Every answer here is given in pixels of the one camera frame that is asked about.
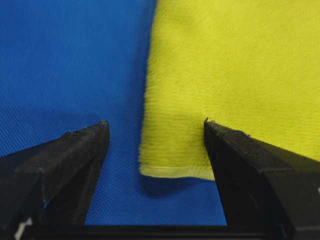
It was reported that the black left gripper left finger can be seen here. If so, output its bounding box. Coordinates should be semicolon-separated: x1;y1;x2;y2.
0;120;110;240

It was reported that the yellow-green towel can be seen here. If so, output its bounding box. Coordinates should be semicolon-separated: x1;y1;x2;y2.
139;0;320;180

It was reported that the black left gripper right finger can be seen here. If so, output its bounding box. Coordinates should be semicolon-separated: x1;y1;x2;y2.
203;119;320;240

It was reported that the blue table cloth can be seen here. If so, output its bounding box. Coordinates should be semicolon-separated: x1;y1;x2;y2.
0;0;226;226

